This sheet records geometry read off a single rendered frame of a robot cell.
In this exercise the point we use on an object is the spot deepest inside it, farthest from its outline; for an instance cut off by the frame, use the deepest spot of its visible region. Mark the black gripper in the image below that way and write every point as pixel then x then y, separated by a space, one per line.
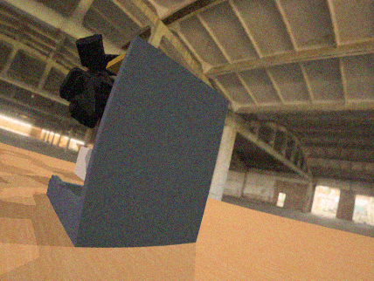
pixel 80 88

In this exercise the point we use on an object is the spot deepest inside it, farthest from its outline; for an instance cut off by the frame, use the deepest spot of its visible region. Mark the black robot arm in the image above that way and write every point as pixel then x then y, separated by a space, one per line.
pixel 93 57

